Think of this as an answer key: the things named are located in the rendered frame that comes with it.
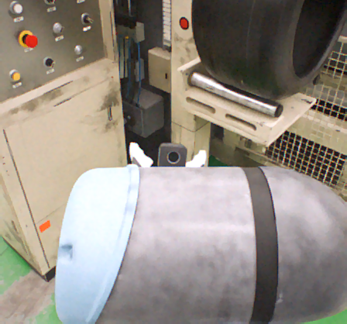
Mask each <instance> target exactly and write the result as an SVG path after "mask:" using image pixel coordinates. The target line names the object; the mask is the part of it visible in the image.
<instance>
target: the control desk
mask: <svg viewBox="0 0 347 324"><path fill-rule="evenodd" d="M114 14H115V13H114V4H113V0H0V234H1V236H2V238H3V240H4V241H5V242H6V243H7V244H8V245H9V246H10V247H11V248H12V249H13V250H14V251H15V252H16V253H17V254H18V255H19V256H20V257H21V258H22V259H23V260H24V261H25V262H26V263H27V264H28V265H29V266H30V267H31V268H32V269H33V270H34V271H35V272H36V273H37V274H38V275H40V276H41V277H42V278H43V279H44V280H45V281H46V282H47V283H48V282H49V281H50V280H52V279H53V278H54V277H55V276H56V267H57V254H58V248H59V243H60V235H61V230H62V226H63V222H64V213H65V210H66V207H67V202H68V200H69V197H70V193H71V191H72V189H73V187H74V185H75V183H76V181H77V179H79V178H80V177H81V175H82V174H84V173H85V172H87V171H89V170H92V169H97V168H113V167H125V166H126V165H127V160H126V151H125V128H124V119H123V111H122V95H121V87H120V79H119V63H118V61H117V60H118V52H117V44H116V35H115V20H114ZM47 220H49V221H50V227H49V228H47V229H46V230H45V231H43V232H42V233H41V232H40V228H39V226H40V225H42V224H43V223H45V221H47Z"/></svg>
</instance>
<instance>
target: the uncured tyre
mask: <svg viewBox="0 0 347 324"><path fill-rule="evenodd" d="M346 20H347V0H192V3H191V27H192V33H193V37H194V43H195V45H196V47H197V50H198V55H199V57H200V59H201V64H202V65H203V66H204V68H205V70H206V71H207V72H208V73H209V74H210V75H212V76H213V77H214V78H216V79H217V80H218V81H220V82H222V83H225V84H227V85H230V86H234V87H237V88H240V89H242V90H244V91H247V92H249V93H252V94H254V95H258V96H259V97H262V98H266V99H272V100H283V99H285V98H288V97H290V96H291V95H294V94H297V93H298V92H299V93H300V92H302V91H303V90H304V89H306V88H307V87H308V85H309V84H310V83H311V82H312V81H313V80H314V79H315V78H316V77H317V76H318V75H319V74H320V72H321V70H322V68H323V67H324V65H325V63H326V61H327V60H328V58H329V57H330V56H331V54H332V51H333V50H334V48H335V44H336V43H337V41H338V38H339V37H340V35H341V32H342V30H343V28H344V26H345V23H346Z"/></svg>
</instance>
